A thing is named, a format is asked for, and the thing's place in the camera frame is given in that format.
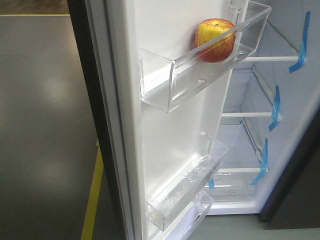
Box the red yellow apple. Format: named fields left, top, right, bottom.
left=194, top=17, right=237, bottom=63

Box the dark grey fridge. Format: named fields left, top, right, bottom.
left=66, top=0, right=320, bottom=240

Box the open fridge door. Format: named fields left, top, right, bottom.
left=67, top=0, right=265, bottom=240

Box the clear upper door bin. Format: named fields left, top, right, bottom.
left=138, top=1, right=271, bottom=113

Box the clear door bin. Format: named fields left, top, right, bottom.
left=138, top=1, right=271, bottom=113
left=146, top=132, right=229, bottom=231
left=157, top=191, right=213, bottom=240

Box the clear middle door bin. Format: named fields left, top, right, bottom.
left=146, top=132, right=229, bottom=231

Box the clear crisper drawer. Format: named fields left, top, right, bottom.
left=204, top=167, right=262, bottom=203

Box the clear lower door bin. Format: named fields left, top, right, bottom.
left=157, top=191, right=213, bottom=240

